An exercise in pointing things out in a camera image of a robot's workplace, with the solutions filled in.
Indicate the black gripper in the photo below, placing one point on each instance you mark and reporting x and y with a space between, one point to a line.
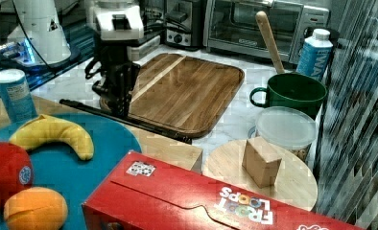
118 72

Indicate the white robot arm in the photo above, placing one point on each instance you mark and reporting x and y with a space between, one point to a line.
117 25

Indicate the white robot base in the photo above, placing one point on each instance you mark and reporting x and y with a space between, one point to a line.
39 39

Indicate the dark wooden cutting board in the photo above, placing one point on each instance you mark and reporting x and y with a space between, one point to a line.
187 95

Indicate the silver black toaster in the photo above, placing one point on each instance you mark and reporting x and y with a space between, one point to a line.
184 21

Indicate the yellow toy banana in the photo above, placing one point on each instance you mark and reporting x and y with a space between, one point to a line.
46 129

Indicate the blue cylindrical can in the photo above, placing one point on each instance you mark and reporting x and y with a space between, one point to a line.
16 96

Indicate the teal round plate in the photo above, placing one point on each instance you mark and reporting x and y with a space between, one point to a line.
56 166

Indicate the red Froot Loops box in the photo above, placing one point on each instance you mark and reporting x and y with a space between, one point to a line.
142 193

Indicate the silver toaster oven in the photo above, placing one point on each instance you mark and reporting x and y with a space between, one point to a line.
231 27

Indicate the red toy apple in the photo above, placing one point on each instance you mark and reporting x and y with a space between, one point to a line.
16 171

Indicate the orange toy fruit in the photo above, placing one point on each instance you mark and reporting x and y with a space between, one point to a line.
36 208

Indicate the small wooden cube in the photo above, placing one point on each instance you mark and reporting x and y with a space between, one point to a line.
261 161

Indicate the clear lidded plastic container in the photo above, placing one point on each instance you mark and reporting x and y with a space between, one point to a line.
287 128

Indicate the green mug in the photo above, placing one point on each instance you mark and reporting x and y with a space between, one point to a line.
291 90

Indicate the blue water carton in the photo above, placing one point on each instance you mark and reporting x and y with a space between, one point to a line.
315 54

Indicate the round wooden board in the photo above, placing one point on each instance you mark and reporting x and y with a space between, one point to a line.
294 185

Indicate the black drawer handle bar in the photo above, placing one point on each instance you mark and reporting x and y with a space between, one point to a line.
129 121

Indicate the wooden utensil handle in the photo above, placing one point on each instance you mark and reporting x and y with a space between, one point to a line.
266 32

